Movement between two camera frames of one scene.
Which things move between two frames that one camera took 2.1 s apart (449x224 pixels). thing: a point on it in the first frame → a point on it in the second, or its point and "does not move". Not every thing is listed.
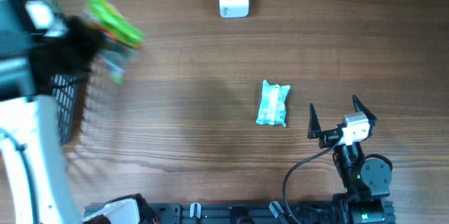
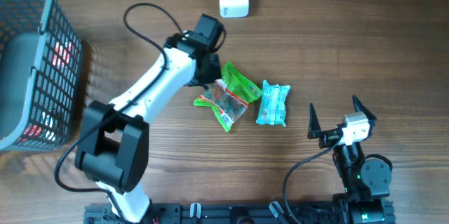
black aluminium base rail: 363,212 does not move
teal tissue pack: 273,109 does not move
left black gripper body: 76,49 → 215,74
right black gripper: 328,137 does not move
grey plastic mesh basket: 17,69 does not move
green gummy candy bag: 118,36 → 229,95
